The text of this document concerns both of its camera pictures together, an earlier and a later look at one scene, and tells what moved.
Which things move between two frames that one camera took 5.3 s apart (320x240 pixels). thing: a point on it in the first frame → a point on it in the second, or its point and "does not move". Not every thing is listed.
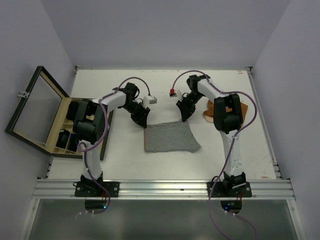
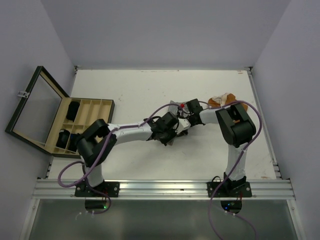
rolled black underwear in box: x=63 y=138 does not move
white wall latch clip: x=22 y=93 does not move
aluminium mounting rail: x=163 y=189 does not move
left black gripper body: x=137 y=111 → x=168 y=134
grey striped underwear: x=169 y=137 → x=174 y=107
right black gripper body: x=188 y=103 → x=191 y=120
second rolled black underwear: x=73 y=143 does not move
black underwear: x=72 y=110 does not move
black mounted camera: x=94 y=189 does not move
